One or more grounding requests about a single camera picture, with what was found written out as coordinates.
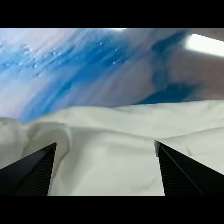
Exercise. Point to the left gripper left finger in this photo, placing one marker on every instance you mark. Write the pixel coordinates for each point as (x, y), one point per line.
(32, 176)

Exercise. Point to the white shirt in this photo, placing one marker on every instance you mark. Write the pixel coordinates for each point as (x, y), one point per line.
(110, 146)

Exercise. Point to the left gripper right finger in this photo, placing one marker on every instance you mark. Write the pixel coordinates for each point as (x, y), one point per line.
(186, 176)

